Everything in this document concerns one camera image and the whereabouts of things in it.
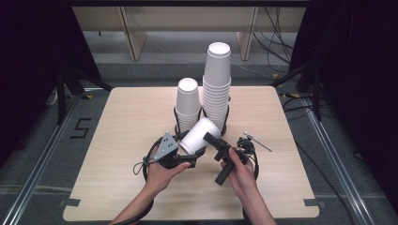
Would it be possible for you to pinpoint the bundle of black floor cables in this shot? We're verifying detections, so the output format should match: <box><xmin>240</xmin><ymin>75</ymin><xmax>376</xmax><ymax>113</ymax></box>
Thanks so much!
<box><xmin>252</xmin><ymin>6</ymin><xmax>296</xmax><ymax>66</ymax></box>

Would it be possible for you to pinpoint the tall stack of white cups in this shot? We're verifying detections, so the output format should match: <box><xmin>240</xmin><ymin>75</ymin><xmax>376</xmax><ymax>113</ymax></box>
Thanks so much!
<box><xmin>201</xmin><ymin>41</ymin><xmax>233</xmax><ymax>132</ymax></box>

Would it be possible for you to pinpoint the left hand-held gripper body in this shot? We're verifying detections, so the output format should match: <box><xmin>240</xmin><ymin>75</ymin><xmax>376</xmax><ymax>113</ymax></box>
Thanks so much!
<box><xmin>152</xmin><ymin>131</ymin><xmax>199</xmax><ymax>170</ymax></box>

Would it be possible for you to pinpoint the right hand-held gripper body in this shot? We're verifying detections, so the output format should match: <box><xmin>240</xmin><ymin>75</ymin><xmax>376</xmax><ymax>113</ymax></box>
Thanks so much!
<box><xmin>214</xmin><ymin>130</ymin><xmax>273</xmax><ymax>187</ymax></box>

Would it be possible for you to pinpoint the person's left hand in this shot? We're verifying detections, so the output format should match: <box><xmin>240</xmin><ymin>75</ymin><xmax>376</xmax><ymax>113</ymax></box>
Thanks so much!
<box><xmin>144</xmin><ymin>144</ymin><xmax>192</xmax><ymax>197</ymax></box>

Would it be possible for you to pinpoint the single white paper cup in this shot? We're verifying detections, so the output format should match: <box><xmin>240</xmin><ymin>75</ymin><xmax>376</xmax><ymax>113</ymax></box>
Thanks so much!
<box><xmin>178</xmin><ymin>116</ymin><xmax>222</xmax><ymax>157</ymax></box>

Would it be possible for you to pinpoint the black cup holder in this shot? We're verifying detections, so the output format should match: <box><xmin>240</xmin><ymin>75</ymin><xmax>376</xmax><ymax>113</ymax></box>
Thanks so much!
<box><xmin>201</xmin><ymin>104</ymin><xmax>231</xmax><ymax>138</ymax></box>
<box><xmin>173</xmin><ymin>106</ymin><xmax>203</xmax><ymax>139</ymax></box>

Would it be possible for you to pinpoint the long black floor cable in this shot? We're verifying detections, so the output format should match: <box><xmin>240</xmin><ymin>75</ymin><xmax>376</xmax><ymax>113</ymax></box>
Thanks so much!
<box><xmin>282</xmin><ymin>93</ymin><xmax>358</xmax><ymax>225</ymax></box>

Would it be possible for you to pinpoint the person's right hand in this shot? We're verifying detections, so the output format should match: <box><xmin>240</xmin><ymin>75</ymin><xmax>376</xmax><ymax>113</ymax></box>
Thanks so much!
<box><xmin>220</xmin><ymin>146</ymin><xmax>258</xmax><ymax>200</ymax></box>

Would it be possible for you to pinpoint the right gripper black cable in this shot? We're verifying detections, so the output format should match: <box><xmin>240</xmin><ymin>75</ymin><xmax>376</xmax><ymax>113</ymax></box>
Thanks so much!
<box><xmin>249</xmin><ymin>151</ymin><xmax>261</xmax><ymax>182</ymax></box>

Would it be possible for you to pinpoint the black curtain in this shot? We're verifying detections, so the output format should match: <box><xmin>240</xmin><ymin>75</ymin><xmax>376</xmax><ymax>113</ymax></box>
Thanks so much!
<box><xmin>0</xmin><ymin>0</ymin><xmax>101</xmax><ymax>167</ymax></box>
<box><xmin>288</xmin><ymin>0</ymin><xmax>398</xmax><ymax>217</ymax></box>

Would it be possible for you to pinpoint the aluminium floor rail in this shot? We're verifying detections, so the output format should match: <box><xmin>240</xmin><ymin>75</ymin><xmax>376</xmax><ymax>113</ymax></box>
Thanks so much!
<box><xmin>0</xmin><ymin>88</ymin><xmax>104</xmax><ymax>225</ymax></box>
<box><xmin>300</xmin><ymin>95</ymin><xmax>377</xmax><ymax>225</ymax></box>

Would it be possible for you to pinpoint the black stand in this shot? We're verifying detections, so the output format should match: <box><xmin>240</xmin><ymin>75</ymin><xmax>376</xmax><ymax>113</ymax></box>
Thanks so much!
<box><xmin>270</xmin><ymin>57</ymin><xmax>324</xmax><ymax>122</ymax></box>
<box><xmin>55</xmin><ymin>65</ymin><xmax>114</xmax><ymax>126</ymax></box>

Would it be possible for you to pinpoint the short stack of white cups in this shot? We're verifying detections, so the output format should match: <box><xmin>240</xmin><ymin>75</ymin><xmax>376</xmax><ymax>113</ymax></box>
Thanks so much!
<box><xmin>175</xmin><ymin>77</ymin><xmax>202</xmax><ymax>135</ymax></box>

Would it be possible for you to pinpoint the grey tape strip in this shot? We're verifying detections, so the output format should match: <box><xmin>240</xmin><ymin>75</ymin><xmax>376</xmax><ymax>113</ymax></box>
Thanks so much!
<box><xmin>303</xmin><ymin>198</ymin><xmax>327</xmax><ymax>209</ymax></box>

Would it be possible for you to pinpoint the light wooden desk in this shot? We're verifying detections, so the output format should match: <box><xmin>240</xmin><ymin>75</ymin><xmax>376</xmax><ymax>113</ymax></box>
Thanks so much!
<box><xmin>71</xmin><ymin>6</ymin><xmax>307</xmax><ymax>62</ymax></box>

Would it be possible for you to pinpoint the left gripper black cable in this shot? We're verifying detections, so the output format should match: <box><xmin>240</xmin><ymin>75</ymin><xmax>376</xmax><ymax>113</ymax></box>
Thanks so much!
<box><xmin>117</xmin><ymin>136</ymin><xmax>161</xmax><ymax>225</ymax></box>

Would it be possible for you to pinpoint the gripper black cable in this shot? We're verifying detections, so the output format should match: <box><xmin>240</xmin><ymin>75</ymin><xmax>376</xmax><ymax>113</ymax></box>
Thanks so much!
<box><xmin>117</xmin><ymin>136</ymin><xmax>161</xmax><ymax>225</ymax></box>
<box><xmin>249</xmin><ymin>151</ymin><xmax>261</xmax><ymax>182</ymax></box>

